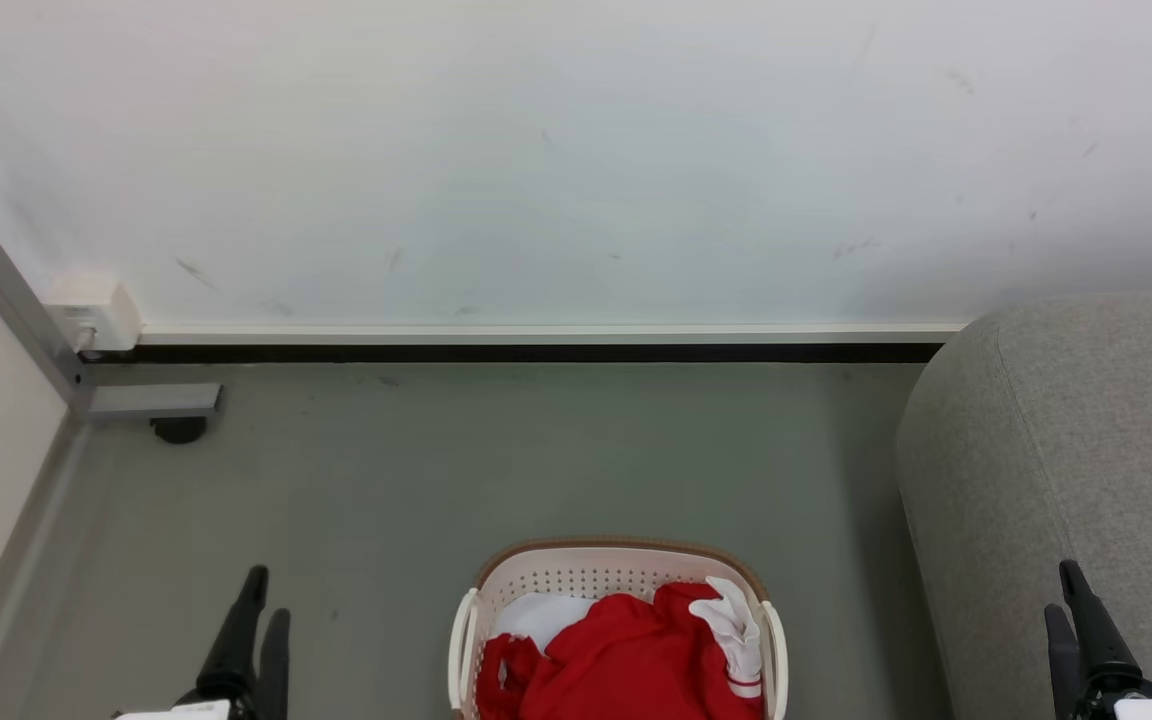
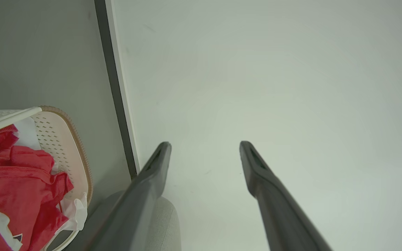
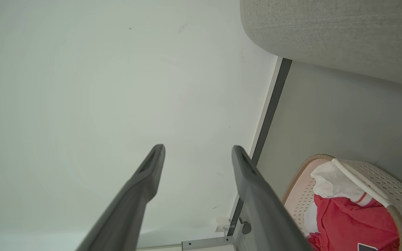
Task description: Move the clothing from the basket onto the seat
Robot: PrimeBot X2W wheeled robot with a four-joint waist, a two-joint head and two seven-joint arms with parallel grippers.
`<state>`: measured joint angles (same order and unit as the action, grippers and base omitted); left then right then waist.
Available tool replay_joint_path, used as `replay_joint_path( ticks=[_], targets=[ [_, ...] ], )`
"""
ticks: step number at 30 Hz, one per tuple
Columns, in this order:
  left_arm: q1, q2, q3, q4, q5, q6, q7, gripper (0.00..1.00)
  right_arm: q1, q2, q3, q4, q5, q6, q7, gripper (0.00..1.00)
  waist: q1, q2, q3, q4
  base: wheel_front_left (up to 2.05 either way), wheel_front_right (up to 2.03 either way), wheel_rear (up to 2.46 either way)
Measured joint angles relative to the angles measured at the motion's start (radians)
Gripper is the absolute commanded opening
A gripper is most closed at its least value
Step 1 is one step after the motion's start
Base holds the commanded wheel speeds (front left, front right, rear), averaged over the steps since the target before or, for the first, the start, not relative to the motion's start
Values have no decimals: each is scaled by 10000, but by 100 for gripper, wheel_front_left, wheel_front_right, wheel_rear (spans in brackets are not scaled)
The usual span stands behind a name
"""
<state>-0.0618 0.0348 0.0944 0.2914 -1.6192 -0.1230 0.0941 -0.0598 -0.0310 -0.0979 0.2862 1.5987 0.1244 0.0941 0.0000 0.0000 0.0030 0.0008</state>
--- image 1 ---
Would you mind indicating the cream perforated laundry basket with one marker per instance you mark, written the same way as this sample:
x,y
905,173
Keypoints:
x,y
576,575

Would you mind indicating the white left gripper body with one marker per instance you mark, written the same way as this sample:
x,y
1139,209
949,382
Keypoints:
x,y
198,710

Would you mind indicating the white wall socket box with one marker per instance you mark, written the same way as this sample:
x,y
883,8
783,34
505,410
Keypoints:
x,y
101,310

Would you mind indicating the black round frame foot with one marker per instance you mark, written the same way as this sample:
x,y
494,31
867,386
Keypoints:
x,y
179,430

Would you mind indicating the red garment with white trim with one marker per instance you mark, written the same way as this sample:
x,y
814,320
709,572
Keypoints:
x,y
626,655

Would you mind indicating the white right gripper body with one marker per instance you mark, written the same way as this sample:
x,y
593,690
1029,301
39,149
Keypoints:
x,y
1151,708

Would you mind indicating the grey fabric sofa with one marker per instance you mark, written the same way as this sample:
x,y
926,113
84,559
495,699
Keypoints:
x,y
1066,460

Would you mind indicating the grey metal frame bar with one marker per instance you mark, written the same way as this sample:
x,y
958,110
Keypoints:
x,y
11,300

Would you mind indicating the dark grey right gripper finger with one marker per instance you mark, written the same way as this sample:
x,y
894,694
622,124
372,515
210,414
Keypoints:
x,y
1096,635
1063,665

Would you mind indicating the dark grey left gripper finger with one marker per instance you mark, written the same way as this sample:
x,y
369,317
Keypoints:
x,y
274,670
239,640

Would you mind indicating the white and black baseboard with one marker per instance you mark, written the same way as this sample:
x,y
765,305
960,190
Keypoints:
x,y
536,343

